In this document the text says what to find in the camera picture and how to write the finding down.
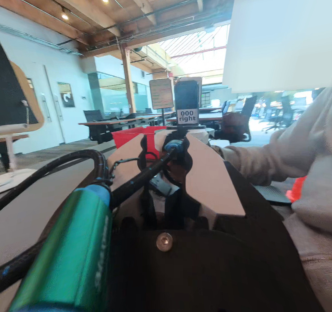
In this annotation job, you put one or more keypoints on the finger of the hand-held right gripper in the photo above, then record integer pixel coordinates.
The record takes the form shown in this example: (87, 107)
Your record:
(161, 138)
(201, 134)

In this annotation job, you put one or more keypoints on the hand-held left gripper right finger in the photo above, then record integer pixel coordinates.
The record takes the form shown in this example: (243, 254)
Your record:
(212, 182)

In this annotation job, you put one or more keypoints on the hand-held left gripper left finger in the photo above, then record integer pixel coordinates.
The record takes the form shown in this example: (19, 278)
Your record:
(127, 150)

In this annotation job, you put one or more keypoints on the person's right forearm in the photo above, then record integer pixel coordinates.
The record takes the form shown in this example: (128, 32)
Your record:
(285, 148)

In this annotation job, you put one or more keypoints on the red plastic bin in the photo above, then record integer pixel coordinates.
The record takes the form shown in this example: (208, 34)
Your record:
(124, 137)

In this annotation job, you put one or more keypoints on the brown office chair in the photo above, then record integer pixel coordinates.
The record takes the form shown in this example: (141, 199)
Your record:
(233, 125)

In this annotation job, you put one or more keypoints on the black laptop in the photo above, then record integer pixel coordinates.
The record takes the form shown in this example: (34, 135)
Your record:
(133, 115)

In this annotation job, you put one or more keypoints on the brown-topped office desk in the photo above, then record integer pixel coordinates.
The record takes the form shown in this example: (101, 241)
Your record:
(103, 122)

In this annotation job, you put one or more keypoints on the black mesh desk chair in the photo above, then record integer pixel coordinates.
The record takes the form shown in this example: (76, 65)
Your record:
(249, 107)
(93, 116)

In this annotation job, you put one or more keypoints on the black chair armrest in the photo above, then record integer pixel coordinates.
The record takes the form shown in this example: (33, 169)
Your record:
(272, 194)

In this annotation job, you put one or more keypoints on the white double door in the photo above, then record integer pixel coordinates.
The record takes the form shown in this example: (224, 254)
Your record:
(68, 120)

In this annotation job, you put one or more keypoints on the orange traffic cone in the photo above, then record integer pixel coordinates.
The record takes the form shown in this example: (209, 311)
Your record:
(297, 190)

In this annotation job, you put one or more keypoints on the row of black office chairs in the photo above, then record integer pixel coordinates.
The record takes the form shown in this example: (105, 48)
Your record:
(285, 112)

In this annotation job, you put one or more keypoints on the white panel stand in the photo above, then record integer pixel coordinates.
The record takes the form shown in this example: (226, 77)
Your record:
(13, 128)

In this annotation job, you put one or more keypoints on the wood-framed black panel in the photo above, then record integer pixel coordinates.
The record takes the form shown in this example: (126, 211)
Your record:
(10, 97)

